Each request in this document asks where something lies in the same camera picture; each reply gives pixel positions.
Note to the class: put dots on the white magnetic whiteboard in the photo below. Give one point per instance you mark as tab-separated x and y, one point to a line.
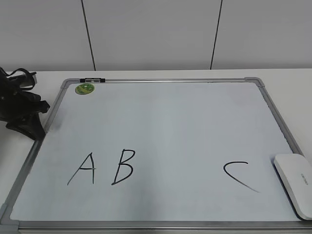
156	156

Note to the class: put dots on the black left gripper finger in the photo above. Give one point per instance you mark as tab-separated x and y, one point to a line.
29	125

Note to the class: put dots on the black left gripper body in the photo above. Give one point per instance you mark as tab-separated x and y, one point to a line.
16	98

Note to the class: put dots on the green round magnet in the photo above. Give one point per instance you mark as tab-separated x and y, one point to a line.
84	89

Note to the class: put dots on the white whiteboard eraser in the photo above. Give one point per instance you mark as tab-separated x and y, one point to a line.
296	174

